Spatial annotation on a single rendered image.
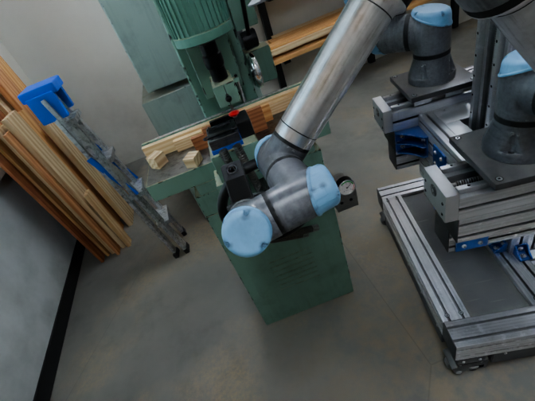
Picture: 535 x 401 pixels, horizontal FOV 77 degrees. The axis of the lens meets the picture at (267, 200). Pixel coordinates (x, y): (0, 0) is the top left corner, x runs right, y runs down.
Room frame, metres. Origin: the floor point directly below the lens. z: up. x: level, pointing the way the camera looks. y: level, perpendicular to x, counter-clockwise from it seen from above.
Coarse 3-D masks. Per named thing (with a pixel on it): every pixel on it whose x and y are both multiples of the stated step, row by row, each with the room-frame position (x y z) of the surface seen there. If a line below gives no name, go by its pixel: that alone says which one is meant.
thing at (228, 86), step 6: (228, 72) 1.13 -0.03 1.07; (210, 78) 1.14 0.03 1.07; (228, 78) 1.07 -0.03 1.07; (216, 84) 1.05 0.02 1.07; (222, 84) 1.03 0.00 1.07; (228, 84) 1.03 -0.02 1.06; (234, 84) 1.03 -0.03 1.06; (216, 90) 1.03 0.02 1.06; (222, 90) 1.03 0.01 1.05; (228, 90) 1.03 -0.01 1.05; (234, 90) 1.03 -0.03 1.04; (216, 96) 1.03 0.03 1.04; (222, 96) 1.03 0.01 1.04; (234, 96) 1.03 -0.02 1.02; (222, 102) 1.03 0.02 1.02; (234, 102) 1.03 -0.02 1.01
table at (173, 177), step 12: (276, 120) 1.02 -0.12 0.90; (264, 132) 0.97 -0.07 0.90; (324, 132) 0.92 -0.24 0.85; (168, 156) 1.07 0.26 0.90; (180, 156) 1.04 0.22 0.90; (204, 156) 0.97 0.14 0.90; (168, 168) 0.98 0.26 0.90; (180, 168) 0.95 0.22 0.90; (192, 168) 0.92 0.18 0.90; (204, 168) 0.92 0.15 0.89; (156, 180) 0.94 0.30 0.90; (168, 180) 0.92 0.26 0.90; (180, 180) 0.92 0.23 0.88; (192, 180) 0.92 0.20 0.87; (204, 180) 0.92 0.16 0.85; (216, 180) 0.86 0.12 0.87; (156, 192) 0.92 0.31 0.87; (168, 192) 0.92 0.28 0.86; (180, 192) 0.92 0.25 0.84
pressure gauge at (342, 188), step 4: (344, 176) 0.88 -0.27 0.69; (340, 180) 0.87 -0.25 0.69; (344, 180) 0.86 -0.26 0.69; (348, 180) 0.85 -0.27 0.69; (352, 180) 0.85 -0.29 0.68; (340, 184) 0.86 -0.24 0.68; (344, 184) 0.86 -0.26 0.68; (348, 184) 0.86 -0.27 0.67; (352, 184) 0.86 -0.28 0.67; (340, 188) 0.86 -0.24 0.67; (344, 188) 0.86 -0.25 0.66; (348, 188) 0.86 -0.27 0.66; (352, 188) 0.86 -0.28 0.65; (340, 192) 0.86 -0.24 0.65; (344, 192) 0.86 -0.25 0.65; (348, 192) 0.86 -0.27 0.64; (352, 192) 0.85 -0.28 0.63
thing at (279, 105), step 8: (288, 96) 1.08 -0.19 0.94; (272, 104) 1.07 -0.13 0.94; (280, 104) 1.07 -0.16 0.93; (288, 104) 1.07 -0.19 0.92; (272, 112) 1.07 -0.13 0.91; (184, 136) 1.08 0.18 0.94; (192, 136) 1.07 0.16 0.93; (176, 144) 1.07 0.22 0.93; (184, 144) 1.07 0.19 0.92; (192, 144) 1.07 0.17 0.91
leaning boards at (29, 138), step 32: (0, 64) 2.60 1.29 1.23; (0, 96) 2.30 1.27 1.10; (0, 128) 1.92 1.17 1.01; (32, 128) 2.11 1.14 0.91; (0, 160) 1.86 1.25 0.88; (32, 160) 1.87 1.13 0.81; (64, 160) 2.16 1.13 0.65; (32, 192) 1.85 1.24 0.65; (64, 192) 1.90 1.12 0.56; (96, 192) 2.30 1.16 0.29; (64, 224) 1.84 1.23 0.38; (96, 224) 1.91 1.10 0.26; (128, 224) 2.15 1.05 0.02; (96, 256) 1.84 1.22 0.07
